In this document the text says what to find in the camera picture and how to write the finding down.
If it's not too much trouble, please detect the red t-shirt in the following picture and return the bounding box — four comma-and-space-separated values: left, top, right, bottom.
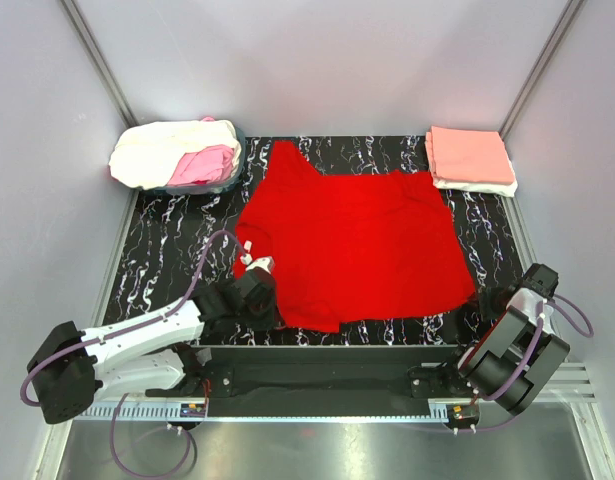
235, 141, 475, 333

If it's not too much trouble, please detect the pink crumpled shirt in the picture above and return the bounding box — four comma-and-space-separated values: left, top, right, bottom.
167, 117, 241, 187

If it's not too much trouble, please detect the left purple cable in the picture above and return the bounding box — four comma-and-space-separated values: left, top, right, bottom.
20, 229, 253, 476

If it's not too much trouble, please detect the purple cable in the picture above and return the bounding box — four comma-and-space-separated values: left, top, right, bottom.
20, 229, 253, 476
426, 292, 595, 434

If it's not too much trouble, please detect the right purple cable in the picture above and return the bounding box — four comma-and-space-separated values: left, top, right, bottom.
426, 292, 595, 434

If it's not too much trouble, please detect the folded white shirt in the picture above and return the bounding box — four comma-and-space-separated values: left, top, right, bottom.
425, 130, 519, 198

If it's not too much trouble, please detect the aluminium front rail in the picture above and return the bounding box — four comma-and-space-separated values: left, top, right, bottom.
52, 362, 598, 401

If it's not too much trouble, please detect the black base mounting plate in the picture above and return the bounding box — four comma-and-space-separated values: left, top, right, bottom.
146, 346, 475, 421

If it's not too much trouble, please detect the right corner aluminium post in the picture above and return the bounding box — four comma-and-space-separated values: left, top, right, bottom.
499, 0, 586, 140

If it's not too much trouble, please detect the left corner aluminium post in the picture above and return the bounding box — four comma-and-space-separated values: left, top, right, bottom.
58, 0, 138, 128

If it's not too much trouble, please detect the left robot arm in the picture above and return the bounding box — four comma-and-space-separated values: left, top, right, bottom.
21, 257, 276, 425

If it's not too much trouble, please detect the white crumpled shirt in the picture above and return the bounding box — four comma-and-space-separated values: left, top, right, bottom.
108, 118, 239, 190

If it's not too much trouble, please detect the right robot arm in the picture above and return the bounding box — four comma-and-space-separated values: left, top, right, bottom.
409, 263, 570, 416

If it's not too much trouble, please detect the white cable duct strip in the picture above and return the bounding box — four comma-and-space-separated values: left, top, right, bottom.
76, 399, 470, 423

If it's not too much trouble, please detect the corner aluminium post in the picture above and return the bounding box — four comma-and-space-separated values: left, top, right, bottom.
58, 0, 138, 128
499, 0, 586, 140

